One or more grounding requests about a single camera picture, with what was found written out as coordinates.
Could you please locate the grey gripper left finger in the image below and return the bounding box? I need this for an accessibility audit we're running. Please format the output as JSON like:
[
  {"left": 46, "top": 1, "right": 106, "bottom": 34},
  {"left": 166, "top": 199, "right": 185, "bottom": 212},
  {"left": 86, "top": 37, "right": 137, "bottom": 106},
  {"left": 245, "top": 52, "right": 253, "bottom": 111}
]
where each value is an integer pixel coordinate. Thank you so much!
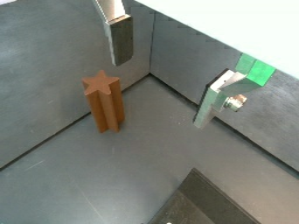
[{"left": 92, "top": 0, "right": 133, "bottom": 67}]

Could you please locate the silver green gripper right finger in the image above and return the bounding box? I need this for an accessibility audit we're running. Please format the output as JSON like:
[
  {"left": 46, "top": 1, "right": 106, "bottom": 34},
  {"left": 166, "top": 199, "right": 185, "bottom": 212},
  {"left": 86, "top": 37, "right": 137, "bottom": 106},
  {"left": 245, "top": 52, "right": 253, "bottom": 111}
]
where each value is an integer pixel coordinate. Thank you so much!
[{"left": 193, "top": 53, "right": 276, "bottom": 129}]

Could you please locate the brown star-shaped block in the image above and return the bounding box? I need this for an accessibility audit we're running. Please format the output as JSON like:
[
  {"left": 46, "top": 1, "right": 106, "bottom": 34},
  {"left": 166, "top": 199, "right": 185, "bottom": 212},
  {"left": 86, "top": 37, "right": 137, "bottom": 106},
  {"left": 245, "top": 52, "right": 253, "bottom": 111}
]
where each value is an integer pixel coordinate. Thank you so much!
[{"left": 81, "top": 70, "right": 125, "bottom": 133}]

